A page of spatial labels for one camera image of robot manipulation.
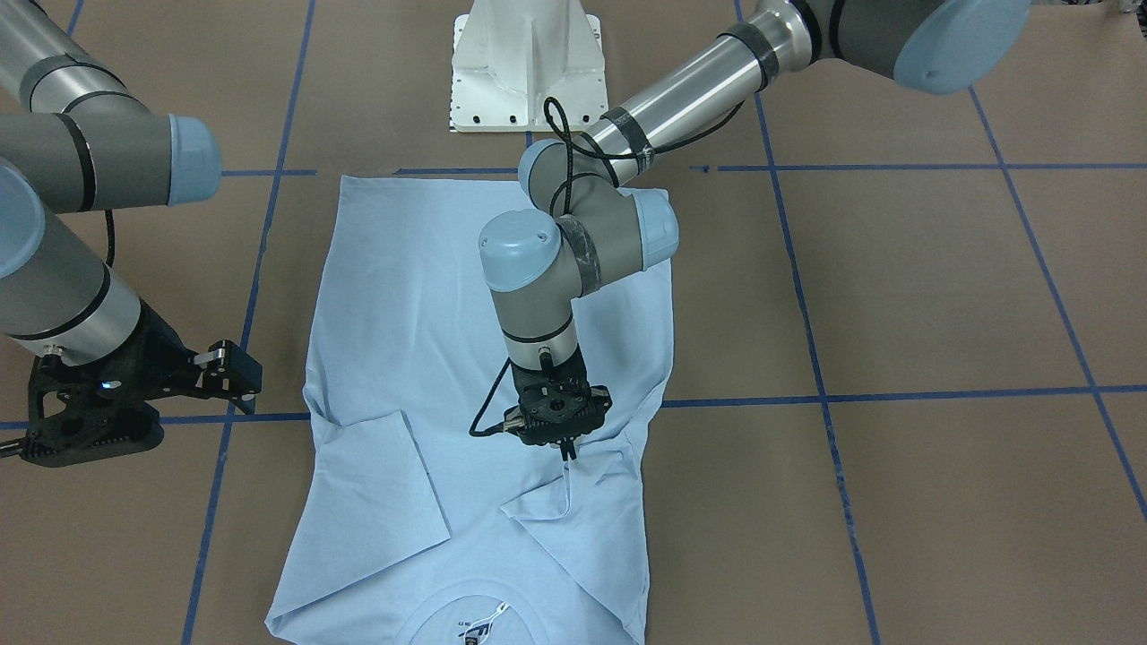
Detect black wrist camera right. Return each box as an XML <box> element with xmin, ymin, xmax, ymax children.
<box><xmin>18</xmin><ymin>356</ymin><xmax>165</xmax><ymax>467</ymax></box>

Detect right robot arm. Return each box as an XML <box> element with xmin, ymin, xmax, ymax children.
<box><xmin>1</xmin><ymin>1</ymin><xmax>224</xmax><ymax>368</ymax></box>

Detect light blue t-shirt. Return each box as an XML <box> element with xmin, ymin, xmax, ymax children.
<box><xmin>265</xmin><ymin>176</ymin><xmax>674</xmax><ymax>644</ymax></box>

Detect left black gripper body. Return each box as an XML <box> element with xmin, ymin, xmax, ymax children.
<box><xmin>512</xmin><ymin>348</ymin><xmax>612</xmax><ymax>446</ymax></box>

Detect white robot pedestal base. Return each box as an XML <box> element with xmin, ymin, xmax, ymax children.
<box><xmin>448</xmin><ymin>1</ymin><xmax>610</xmax><ymax>133</ymax></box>

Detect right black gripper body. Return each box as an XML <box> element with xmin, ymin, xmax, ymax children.
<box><xmin>94</xmin><ymin>301</ymin><xmax>216</xmax><ymax>409</ymax></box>

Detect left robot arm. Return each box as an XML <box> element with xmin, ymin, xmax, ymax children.
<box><xmin>468</xmin><ymin>1</ymin><xmax>1031</xmax><ymax>460</ymax></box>

